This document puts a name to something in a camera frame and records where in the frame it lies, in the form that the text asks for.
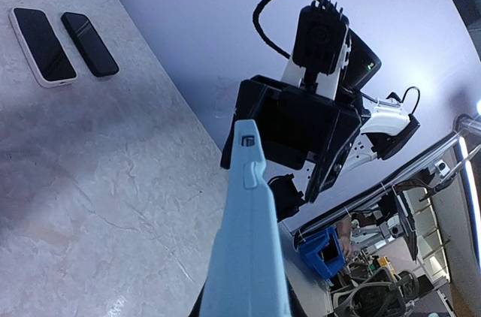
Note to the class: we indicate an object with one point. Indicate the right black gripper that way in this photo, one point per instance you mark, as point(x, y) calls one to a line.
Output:
point(296, 126)

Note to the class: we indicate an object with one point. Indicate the light blue phone case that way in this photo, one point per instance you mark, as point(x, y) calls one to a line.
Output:
point(246, 275)

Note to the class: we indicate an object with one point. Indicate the large black smartphone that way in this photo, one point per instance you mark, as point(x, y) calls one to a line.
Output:
point(90, 46)

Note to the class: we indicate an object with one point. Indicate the clear pink phone case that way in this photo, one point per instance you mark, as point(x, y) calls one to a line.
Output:
point(26, 46)

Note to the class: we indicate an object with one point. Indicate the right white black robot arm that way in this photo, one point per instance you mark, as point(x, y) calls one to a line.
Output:
point(385, 119)

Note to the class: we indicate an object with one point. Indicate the blue plastic bin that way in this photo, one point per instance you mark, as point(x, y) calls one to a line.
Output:
point(322, 253)

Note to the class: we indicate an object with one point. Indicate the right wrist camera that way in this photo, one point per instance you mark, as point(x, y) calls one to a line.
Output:
point(320, 35)

